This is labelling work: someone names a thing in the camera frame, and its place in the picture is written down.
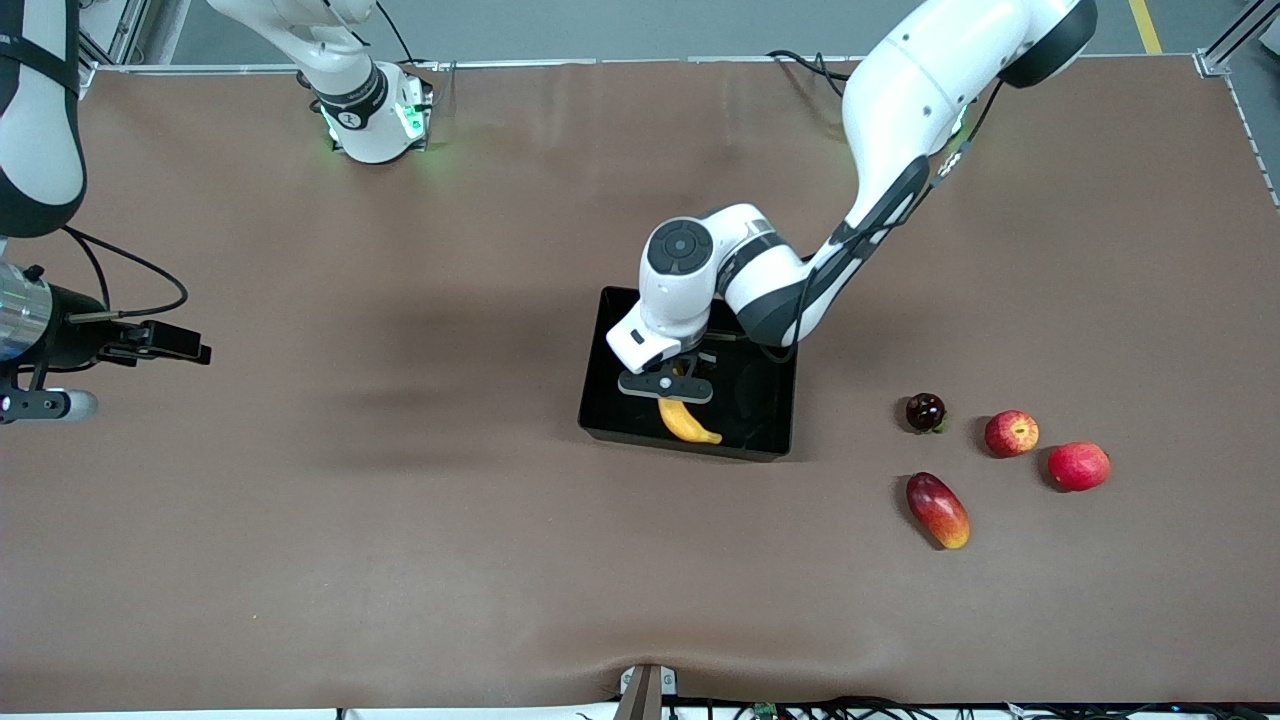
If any brown table mat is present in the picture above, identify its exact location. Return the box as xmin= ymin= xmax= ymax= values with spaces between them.
xmin=0 ymin=55 xmax=1280 ymax=713

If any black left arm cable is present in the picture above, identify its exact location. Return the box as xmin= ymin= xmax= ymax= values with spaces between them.
xmin=757 ymin=78 xmax=1004 ymax=366

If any aluminium frame profile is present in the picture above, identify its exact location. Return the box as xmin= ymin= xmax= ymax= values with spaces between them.
xmin=1195 ymin=0 xmax=1280 ymax=79
xmin=78 ymin=0 xmax=161 ymax=96

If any black base power cable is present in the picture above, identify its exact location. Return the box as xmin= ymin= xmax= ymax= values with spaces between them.
xmin=375 ymin=0 xmax=416 ymax=66
xmin=766 ymin=48 xmax=856 ymax=111

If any small red yellow apple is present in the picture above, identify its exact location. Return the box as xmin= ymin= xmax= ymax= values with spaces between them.
xmin=984 ymin=410 xmax=1040 ymax=459

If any dark purple mangosteen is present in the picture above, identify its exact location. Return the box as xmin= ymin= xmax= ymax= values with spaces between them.
xmin=905 ymin=392 xmax=948 ymax=435

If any red pomegranate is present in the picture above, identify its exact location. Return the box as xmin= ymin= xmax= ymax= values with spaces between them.
xmin=1047 ymin=441 xmax=1112 ymax=493

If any black rectangular tray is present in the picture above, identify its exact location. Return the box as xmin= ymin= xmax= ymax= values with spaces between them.
xmin=578 ymin=287 xmax=799 ymax=463

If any metal camera stand bracket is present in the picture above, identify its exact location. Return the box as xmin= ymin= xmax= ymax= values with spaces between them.
xmin=614 ymin=663 xmax=679 ymax=720

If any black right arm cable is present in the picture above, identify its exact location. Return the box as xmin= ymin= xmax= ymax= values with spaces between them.
xmin=60 ymin=225 xmax=189 ymax=323

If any yellow banana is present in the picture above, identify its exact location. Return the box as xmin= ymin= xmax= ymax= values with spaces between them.
xmin=657 ymin=397 xmax=724 ymax=446

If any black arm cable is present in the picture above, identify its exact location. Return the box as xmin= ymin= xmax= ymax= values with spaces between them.
xmin=60 ymin=225 xmax=189 ymax=323
xmin=757 ymin=78 xmax=1004 ymax=366

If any red yellow mango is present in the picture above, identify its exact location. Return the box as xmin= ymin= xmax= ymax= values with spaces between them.
xmin=905 ymin=472 xmax=972 ymax=551

